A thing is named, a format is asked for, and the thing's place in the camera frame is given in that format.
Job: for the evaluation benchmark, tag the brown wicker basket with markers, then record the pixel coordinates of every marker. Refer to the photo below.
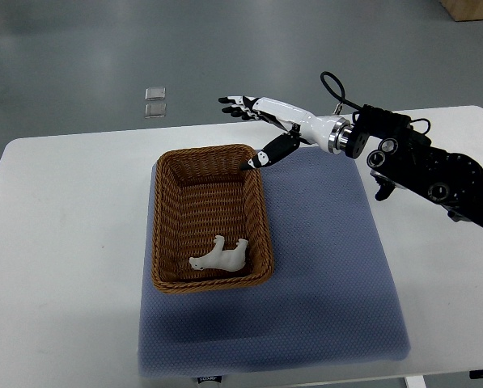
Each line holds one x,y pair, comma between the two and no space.
201,193

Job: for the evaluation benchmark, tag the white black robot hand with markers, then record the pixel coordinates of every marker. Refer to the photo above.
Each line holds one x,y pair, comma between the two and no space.
297,125

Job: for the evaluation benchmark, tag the blue quilted mat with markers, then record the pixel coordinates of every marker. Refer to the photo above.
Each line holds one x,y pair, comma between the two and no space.
331,298

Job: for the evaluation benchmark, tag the white polar bear figurine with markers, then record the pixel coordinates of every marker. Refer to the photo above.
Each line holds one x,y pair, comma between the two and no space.
230,260

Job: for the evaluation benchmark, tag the wooden box corner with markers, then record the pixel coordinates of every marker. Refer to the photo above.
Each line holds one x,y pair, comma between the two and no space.
464,10

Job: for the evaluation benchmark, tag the upper metal floor plate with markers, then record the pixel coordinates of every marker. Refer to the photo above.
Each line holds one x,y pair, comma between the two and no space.
155,93

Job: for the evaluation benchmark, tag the black label tag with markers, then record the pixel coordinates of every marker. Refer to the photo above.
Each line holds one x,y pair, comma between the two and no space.
209,379

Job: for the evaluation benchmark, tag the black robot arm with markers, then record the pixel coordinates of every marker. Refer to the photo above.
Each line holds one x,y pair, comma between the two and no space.
405,158

